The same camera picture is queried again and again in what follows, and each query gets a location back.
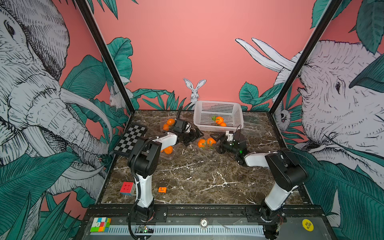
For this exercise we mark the round silver knob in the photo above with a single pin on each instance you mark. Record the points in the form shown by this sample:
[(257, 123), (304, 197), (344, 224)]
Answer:
[(204, 223)]

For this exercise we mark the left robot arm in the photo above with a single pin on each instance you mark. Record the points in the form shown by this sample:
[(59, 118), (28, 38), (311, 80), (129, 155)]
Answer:
[(144, 159)]

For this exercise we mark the colourful cube on rail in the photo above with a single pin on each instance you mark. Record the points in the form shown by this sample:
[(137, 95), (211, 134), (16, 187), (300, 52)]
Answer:
[(100, 225)]

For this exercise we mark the yellow round sticker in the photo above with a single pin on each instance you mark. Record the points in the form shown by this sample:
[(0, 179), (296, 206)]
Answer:
[(308, 225)]

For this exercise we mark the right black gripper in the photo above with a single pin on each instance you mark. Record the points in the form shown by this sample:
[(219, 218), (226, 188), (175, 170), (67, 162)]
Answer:
[(223, 137)]

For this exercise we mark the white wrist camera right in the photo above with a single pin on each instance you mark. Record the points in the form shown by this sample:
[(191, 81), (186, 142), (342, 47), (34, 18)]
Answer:
[(230, 136)]

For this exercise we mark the black white checkerboard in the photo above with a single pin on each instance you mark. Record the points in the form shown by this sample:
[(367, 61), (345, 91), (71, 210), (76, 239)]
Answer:
[(129, 139)]

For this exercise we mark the right orange centre container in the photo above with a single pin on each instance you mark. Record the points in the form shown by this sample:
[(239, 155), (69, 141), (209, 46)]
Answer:
[(168, 150)]

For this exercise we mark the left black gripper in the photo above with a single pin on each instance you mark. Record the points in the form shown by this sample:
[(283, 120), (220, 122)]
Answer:
[(194, 136)]

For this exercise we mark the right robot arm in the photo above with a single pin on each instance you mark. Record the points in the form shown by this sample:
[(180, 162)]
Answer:
[(287, 172)]

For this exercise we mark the small orange block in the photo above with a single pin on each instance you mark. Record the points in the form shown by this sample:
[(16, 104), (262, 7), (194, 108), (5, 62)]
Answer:
[(162, 190)]

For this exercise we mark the small circuit board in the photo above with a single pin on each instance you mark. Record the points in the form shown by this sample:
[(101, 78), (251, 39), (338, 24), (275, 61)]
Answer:
[(145, 230)]

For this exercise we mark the red cube on table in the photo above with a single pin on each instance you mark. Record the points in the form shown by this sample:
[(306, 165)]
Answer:
[(127, 188)]

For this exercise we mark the orange with leaf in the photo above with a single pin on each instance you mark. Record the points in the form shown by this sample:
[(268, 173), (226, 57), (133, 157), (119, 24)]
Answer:
[(219, 120)]

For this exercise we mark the white plastic basket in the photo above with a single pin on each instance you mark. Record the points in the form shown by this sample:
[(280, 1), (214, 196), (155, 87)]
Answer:
[(216, 116)]

